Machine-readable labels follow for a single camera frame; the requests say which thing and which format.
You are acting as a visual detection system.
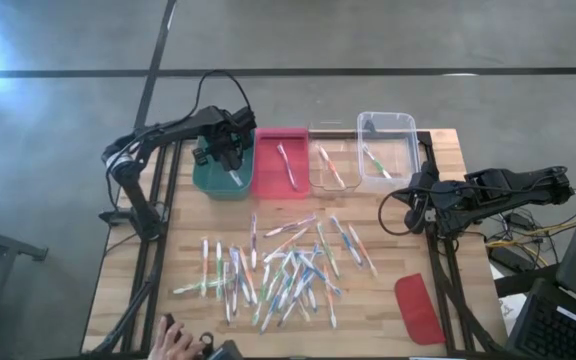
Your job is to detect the black handheld device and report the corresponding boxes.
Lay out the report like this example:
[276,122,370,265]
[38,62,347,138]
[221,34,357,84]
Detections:
[162,312,185,346]

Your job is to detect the yellow cable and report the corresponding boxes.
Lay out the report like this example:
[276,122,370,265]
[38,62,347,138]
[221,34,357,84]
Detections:
[485,219,576,251]

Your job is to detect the person's hand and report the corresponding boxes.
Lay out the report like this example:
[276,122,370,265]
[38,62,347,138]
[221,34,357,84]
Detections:
[147,314,207,360]

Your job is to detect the frosted clear plastic tub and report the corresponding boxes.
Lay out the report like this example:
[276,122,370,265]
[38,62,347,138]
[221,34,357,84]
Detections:
[356,110,422,194]

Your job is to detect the black box device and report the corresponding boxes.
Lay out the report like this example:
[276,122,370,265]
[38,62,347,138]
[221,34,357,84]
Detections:
[212,339,245,360]

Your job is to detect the black metal stand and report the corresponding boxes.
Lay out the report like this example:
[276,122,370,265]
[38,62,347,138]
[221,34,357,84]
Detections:
[0,218,49,360]

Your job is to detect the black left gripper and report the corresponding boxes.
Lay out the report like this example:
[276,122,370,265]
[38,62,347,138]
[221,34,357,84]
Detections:
[206,105,258,172]

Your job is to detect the black power strip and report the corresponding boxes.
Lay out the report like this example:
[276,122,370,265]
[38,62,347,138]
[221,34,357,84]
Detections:
[487,246,524,274]

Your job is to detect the white paper sheet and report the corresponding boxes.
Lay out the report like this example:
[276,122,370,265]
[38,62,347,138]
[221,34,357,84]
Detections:
[497,294,529,326]

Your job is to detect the red plastic lid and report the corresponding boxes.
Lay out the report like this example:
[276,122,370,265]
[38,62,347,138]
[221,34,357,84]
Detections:
[394,272,447,346]

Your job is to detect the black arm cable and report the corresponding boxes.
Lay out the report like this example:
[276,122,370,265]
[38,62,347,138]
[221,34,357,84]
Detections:
[377,191,420,237]
[193,68,255,120]

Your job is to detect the clear plastic bin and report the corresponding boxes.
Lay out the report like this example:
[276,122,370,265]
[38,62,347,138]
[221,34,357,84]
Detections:
[307,130,364,197]

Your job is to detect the orange white toothbrush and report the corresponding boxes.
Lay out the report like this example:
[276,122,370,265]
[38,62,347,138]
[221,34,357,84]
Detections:
[315,143,348,191]
[262,226,310,265]
[347,222,379,279]
[322,263,339,330]
[240,241,259,304]
[200,237,211,298]

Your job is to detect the green plastic bin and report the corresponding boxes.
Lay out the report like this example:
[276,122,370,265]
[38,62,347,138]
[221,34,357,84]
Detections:
[191,127,257,201]

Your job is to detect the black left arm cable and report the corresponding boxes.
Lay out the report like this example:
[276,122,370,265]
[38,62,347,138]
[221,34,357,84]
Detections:
[193,68,255,120]

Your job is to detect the black laptop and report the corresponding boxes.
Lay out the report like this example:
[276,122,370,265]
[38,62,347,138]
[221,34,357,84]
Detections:
[505,277,576,360]

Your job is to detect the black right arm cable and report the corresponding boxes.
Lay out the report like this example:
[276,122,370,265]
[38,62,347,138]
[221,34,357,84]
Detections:
[377,191,420,237]

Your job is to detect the black ring clip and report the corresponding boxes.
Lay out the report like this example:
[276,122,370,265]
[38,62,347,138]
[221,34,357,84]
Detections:
[200,331,216,359]

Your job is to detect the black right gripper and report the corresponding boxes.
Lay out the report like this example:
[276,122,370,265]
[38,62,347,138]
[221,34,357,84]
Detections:
[392,160,469,226]

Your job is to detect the pink plastic bin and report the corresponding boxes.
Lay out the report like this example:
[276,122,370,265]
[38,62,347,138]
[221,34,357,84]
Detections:
[251,127,312,201]

